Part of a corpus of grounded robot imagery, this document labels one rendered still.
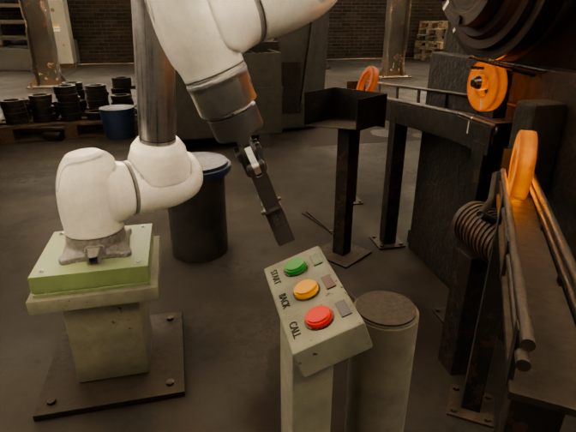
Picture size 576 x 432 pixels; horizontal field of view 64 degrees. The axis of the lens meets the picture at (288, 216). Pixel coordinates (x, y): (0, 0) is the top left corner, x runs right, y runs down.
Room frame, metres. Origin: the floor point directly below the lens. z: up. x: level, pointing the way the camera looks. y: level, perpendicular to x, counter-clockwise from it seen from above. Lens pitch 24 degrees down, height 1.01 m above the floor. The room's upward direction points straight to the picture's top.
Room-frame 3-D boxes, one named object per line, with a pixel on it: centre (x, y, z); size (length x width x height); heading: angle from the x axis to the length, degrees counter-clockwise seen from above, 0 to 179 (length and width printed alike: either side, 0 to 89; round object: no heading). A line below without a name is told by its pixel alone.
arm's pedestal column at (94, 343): (1.16, 0.54, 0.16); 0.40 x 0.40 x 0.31; 13
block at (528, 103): (1.22, -0.67, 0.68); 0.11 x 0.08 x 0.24; 102
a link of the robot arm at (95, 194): (1.17, 0.53, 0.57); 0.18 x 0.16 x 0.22; 127
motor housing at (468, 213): (1.10, -0.54, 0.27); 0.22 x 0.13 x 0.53; 12
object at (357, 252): (1.89, -0.23, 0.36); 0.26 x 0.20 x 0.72; 47
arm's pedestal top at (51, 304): (1.16, 0.54, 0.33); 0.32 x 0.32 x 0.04; 13
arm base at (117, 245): (1.14, 0.53, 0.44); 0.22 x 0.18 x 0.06; 17
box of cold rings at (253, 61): (3.99, 0.65, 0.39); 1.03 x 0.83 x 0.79; 106
